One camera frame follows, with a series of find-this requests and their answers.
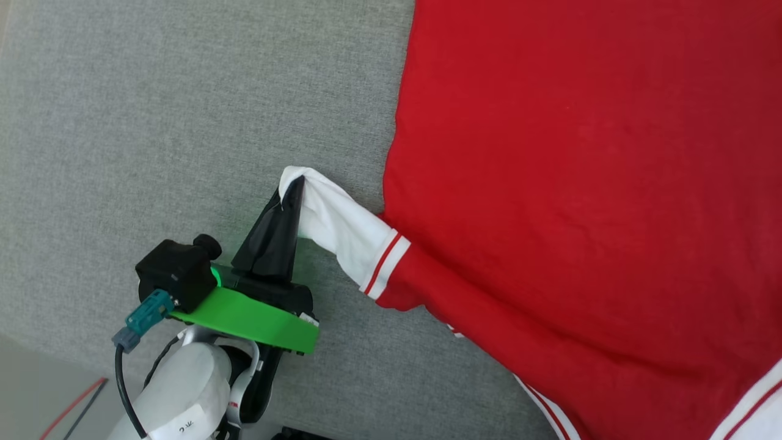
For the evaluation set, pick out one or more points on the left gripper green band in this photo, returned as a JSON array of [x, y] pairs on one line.
[[256, 321]]

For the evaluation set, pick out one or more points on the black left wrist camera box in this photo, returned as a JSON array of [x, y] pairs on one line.
[[174, 272]]

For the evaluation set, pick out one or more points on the red and white garment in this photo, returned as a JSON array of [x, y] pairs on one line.
[[580, 183]]

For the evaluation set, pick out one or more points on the thin red floor strip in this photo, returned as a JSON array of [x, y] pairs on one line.
[[73, 408]]

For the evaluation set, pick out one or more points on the thin black floor strip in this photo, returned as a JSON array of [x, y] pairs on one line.
[[85, 415]]

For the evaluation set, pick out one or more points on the teal left camera connector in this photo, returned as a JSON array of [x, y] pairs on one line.
[[146, 315]]

